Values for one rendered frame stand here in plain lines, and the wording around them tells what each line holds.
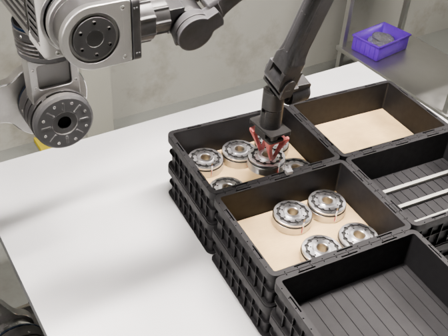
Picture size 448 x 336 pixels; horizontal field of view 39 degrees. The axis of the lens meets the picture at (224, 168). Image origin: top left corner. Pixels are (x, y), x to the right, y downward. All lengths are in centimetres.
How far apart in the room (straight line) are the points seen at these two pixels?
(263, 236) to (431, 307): 44
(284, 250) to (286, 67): 45
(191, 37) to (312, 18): 33
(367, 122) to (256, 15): 171
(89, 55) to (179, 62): 241
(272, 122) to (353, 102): 54
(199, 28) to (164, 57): 226
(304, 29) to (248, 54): 234
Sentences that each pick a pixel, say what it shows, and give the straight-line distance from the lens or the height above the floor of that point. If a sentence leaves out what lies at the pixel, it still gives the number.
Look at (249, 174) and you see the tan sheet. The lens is 181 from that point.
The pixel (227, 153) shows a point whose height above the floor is 86.
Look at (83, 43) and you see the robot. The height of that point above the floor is 145.
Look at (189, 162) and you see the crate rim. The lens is 168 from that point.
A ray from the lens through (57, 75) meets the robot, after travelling 147.
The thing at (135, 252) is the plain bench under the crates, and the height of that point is 70.
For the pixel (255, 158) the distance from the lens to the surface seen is 171.
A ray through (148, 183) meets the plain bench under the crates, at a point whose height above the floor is 70.
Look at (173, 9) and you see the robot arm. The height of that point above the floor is 147.
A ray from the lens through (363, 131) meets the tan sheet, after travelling 207.
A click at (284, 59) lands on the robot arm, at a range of 151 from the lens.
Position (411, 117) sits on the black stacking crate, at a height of 87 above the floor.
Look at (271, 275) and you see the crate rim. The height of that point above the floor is 93.
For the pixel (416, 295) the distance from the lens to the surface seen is 158.
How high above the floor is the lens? 196
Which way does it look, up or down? 38 degrees down
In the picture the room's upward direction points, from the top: 4 degrees clockwise
